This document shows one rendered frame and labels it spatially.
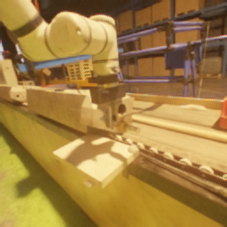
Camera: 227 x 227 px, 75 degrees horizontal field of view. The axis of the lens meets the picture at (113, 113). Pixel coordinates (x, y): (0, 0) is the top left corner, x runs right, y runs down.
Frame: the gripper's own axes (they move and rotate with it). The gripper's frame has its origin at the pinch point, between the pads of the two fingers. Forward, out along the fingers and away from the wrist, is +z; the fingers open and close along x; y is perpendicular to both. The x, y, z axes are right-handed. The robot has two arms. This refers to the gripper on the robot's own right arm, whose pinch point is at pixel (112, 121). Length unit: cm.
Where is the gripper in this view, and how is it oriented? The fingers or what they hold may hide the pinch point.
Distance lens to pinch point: 56.4
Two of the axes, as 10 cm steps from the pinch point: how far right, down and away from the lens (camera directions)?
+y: 7.0, 1.5, -7.0
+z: 1.0, 9.5, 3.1
